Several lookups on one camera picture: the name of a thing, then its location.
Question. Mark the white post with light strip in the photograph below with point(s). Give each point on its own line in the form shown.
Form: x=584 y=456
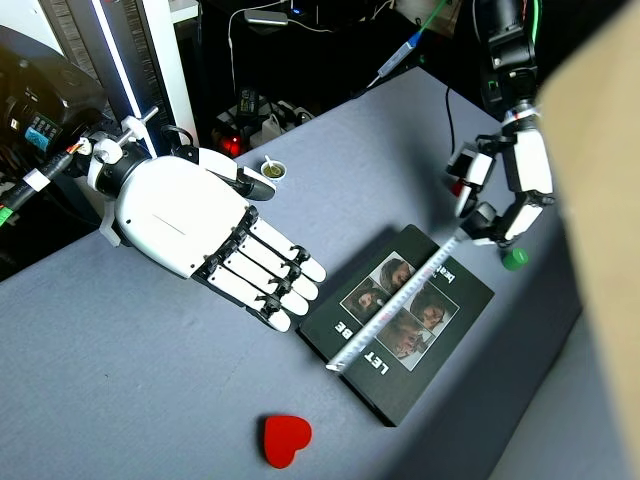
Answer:
x=165 y=60

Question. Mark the small white spoon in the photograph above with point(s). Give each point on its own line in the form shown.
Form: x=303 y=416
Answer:
x=270 y=162

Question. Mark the black hardcover book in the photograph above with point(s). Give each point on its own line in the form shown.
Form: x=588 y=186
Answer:
x=425 y=355

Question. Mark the small bowl with green filling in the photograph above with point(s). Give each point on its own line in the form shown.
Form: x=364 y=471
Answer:
x=273 y=172

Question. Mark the grey table cloth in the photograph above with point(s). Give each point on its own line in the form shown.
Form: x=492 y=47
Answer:
x=150 y=380

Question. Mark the red cylinder block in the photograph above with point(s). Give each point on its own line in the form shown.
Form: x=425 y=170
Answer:
x=456 y=189

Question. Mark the red glowing switch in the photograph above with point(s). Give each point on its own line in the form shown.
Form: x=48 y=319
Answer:
x=231 y=146

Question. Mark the grey flat box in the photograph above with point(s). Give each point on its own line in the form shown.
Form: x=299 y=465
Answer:
x=266 y=17

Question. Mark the red heart block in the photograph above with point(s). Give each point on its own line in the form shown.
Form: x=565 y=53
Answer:
x=282 y=440

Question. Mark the white and grey tape measure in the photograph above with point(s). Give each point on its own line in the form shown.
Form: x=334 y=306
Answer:
x=400 y=295

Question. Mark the black power adapter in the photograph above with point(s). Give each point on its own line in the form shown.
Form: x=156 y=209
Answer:
x=248 y=102

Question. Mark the green cylinder block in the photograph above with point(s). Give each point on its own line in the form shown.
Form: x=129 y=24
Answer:
x=515 y=260

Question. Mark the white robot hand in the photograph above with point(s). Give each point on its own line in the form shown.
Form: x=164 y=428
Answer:
x=530 y=160
x=170 y=215

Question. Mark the beige board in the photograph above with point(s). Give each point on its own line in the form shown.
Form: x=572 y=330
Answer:
x=600 y=200

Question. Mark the white power strip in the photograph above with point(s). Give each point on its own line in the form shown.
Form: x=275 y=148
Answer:
x=272 y=125

